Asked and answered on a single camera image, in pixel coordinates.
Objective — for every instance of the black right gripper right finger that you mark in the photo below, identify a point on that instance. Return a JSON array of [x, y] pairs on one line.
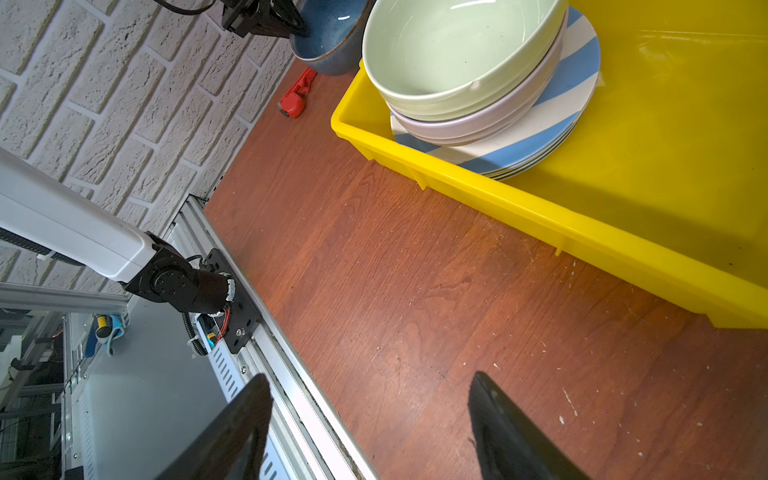
[[508, 444]]

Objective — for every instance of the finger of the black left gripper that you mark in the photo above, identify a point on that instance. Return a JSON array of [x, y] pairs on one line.
[[278, 18]]

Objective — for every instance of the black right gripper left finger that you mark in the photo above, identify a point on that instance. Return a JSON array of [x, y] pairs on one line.
[[233, 445]]

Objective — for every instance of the dark blue ceramic bowl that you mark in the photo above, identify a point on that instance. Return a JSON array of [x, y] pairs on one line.
[[336, 27]]

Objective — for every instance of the light green ceramic bowl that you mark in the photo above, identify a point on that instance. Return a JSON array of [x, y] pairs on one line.
[[444, 59]]

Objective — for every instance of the lavender ceramic bowl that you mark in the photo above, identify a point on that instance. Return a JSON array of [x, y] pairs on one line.
[[496, 117]]

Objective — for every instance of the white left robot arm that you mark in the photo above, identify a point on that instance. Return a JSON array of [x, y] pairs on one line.
[[113, 113]]

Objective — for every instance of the yellow plastic bin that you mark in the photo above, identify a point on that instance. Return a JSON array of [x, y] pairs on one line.
[[663, 182]]

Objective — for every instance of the red and black pipe wrench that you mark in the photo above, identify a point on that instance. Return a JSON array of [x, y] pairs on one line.
[[293, 102]]

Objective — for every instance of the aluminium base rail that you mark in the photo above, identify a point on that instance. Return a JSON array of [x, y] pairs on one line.
[[306, 439]]

